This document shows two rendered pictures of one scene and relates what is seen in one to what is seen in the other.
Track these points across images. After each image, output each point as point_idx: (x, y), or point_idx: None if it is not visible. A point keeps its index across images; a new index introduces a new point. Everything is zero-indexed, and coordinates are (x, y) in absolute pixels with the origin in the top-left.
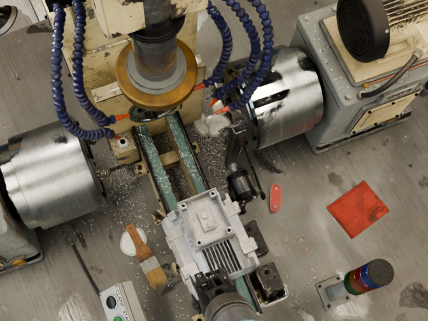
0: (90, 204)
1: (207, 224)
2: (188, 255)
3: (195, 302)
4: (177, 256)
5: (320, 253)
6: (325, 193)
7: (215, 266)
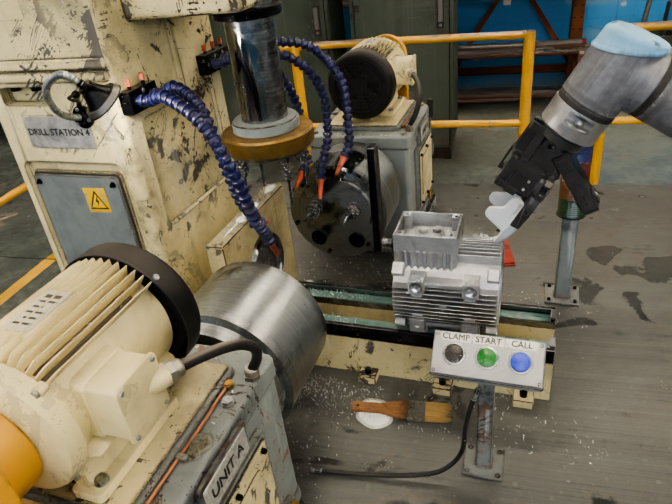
0: (316, 321)
1: (435, 229)
2: (451, 279)
3: (525, 205)
4: (443, 299)
5: (514, 287)
6: None
7: (494, 193)
